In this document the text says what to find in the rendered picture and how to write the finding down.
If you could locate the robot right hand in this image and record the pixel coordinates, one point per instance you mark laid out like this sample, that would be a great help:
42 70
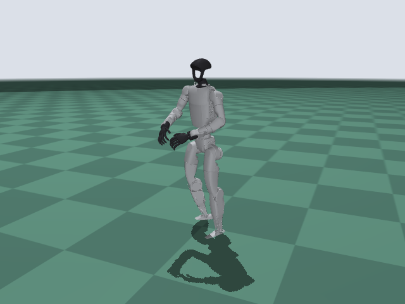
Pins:
162 133

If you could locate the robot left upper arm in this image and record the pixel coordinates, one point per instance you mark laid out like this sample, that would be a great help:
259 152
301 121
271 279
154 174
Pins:
217 98

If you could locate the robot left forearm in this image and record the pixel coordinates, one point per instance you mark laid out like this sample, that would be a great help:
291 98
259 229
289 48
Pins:
209 128

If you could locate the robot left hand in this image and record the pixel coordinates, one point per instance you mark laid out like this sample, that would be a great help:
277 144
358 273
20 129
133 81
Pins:
180 138

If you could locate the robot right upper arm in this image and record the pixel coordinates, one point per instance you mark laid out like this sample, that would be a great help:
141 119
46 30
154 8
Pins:
182 102

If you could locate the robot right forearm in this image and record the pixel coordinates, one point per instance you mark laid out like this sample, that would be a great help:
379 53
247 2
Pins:
171 118

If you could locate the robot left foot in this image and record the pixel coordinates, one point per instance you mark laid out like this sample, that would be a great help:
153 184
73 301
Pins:
213 234

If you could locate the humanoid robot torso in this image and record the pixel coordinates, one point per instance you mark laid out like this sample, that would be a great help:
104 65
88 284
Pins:
201 113

